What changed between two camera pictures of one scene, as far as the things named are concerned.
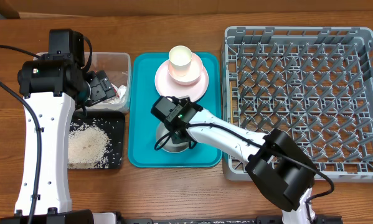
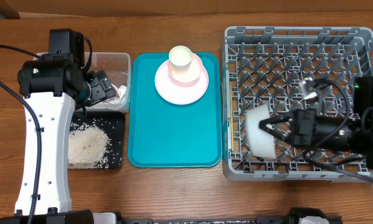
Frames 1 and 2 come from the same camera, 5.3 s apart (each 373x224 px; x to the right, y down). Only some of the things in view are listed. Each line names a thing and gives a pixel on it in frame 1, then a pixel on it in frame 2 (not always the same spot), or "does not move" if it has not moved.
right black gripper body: [180, 142] to [311, 135]
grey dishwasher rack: [324, 86] does not move
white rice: [88, 146] does not move
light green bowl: [169, 146] to [261, 143]
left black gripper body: [100, 89] does not move
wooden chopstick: [231, 104] does not move
